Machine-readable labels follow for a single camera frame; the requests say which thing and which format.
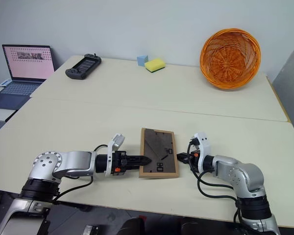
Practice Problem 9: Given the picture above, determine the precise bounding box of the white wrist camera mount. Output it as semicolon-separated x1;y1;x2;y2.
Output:
104;133;126;177
190;132;212;173

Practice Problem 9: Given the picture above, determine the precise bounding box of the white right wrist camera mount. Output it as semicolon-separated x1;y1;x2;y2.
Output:
190;132;212;173

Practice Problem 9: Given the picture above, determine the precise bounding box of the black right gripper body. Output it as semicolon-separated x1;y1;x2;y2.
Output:
186;149;200;170

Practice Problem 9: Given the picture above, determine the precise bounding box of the white device beside laptop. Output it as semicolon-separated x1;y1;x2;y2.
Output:
0;79;12;95

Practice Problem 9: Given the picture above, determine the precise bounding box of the black handheld game controller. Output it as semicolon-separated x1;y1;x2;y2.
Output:
65;53;102;80

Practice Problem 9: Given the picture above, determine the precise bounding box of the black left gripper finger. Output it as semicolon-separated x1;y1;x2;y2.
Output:
126;155;152;163
126;161;150;168

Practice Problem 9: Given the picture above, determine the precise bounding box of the wooden picture frame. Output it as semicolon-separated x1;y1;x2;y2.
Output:
138;127;180;180

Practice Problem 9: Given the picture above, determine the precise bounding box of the open laptop with pink screen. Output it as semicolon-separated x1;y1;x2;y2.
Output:
0;44;56;110

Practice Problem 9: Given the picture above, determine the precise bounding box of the white flat board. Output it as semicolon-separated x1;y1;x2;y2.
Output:
0;107;18;122

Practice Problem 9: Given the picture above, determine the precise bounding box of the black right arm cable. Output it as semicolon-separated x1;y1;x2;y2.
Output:
187;138;242;227

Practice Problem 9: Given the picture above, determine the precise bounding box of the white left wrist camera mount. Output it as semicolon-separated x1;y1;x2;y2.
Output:
104;133;126;177

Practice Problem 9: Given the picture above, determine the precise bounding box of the light blue cube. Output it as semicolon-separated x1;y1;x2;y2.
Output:
136;54;149;67

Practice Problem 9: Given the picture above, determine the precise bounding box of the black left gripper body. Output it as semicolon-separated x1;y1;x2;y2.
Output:
111;150;128;177

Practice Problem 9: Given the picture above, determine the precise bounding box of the orange wicker basket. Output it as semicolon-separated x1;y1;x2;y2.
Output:
199;28;262;92

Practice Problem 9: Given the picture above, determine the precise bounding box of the yellow sponge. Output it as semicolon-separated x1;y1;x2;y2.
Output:
144;57;167;73

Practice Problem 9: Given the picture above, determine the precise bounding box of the dark rounded shape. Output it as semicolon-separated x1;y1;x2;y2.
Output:
121;215;149;235

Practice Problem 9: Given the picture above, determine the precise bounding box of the grey panel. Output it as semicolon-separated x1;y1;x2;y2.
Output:
271;35;294;148

